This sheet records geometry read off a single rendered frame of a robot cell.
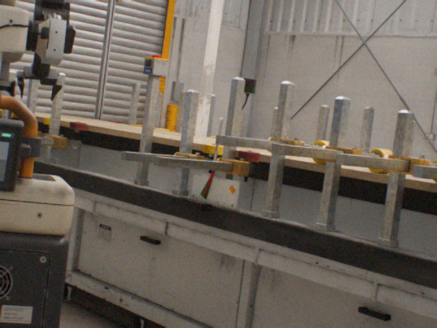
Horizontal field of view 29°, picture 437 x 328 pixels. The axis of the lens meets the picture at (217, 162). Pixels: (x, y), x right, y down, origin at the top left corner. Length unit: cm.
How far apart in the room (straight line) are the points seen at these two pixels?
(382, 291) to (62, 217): 105
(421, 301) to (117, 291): 181
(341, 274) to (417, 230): 28
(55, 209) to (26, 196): 7
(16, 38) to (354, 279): 123
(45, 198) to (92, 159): 215
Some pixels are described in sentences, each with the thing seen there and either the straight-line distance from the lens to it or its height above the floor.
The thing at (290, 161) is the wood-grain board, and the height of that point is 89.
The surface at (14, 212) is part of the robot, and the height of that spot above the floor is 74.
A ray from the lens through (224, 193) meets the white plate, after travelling 302.
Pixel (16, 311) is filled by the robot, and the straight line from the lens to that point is 204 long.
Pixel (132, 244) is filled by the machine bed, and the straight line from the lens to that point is 389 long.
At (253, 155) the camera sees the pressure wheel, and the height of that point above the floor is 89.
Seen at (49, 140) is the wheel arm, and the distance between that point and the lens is 399.
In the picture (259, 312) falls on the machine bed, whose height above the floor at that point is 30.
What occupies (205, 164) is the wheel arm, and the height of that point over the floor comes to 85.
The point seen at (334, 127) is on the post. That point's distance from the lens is 268.
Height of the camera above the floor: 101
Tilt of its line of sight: 3 degrees down
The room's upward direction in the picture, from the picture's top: 7 degrees clockwise
